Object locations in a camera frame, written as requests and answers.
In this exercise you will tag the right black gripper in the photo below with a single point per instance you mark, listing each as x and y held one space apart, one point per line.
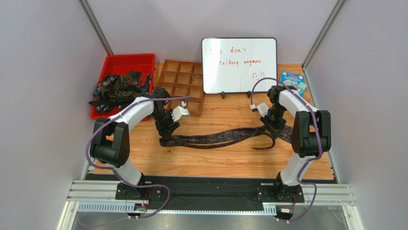
273 125

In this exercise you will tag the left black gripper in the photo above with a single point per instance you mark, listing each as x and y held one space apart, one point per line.
167 129

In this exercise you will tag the dark paisley tie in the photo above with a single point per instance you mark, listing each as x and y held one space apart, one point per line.
227 138

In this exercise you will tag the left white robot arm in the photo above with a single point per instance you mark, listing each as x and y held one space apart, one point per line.
110 142

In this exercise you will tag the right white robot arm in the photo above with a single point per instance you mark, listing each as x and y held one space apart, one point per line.
311 136

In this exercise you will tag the pile of patterned ties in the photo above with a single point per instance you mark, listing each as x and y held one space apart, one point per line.
118 91

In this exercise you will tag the brown compartment tray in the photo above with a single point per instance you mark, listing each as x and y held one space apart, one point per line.
183 78

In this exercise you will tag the blue packaged item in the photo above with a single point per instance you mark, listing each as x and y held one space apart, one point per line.
294 80

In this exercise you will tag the whiteboard with red writing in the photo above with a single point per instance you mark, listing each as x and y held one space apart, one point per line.
236 65

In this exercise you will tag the red plastic bin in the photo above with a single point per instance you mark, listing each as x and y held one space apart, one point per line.
121 64

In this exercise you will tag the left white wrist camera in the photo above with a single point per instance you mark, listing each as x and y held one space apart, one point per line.
180 112

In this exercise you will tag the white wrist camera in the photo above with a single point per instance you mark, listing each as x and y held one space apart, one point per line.
180 112
261 108

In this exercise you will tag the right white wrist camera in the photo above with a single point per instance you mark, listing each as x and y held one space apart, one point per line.
261 108

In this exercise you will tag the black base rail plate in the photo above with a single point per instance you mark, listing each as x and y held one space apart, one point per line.
203 193

